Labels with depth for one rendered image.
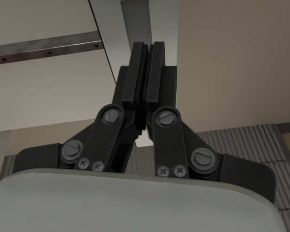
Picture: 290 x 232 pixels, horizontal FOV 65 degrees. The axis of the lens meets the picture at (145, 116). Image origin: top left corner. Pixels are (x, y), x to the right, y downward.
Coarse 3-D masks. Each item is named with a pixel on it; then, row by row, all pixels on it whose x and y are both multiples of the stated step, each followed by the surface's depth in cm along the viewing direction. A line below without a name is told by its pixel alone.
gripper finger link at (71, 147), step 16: (144, 48) 12; (144, 64) 11; (128, 80) 10; (144, 80) 11; (128, 96) 10; (128, 112) 10; (128, 128) 10; (144, 128) 12; (64, 144) 10; (80, 144) 10; (128, 144) 11; (64, 160) 9
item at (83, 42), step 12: (60, 36) 43; (72, 36) 43; (84, 36) 42; (96, 36) 42; (0, 48) 43; (12, 48) 43; (24, 48) 42; (36, 48) 42; (48, 48) 42; (60, 48) 42; (72, 48) 42; (84, 48) 42; (96, 48) 42; (0, 60) 43; (12, 60) 43; (24, 60) 43
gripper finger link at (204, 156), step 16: (160, 48) 11; (160, 64) 11; (160, 80) 10; (176, 80) 12; (144, 96) 10; (160, 96) 11; (144, 112) 11; (192, 144) 9; (192, 160) 9; (208, 160) 9
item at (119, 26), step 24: (96, 0) 24; (120, 0) 24; (144, 0) 25; (168, 0) 24; (120, 24) 26; (144, 24) 27; (168, 24) 27; (120, 48) 29; (168, 48) 30; (144, 144) 53
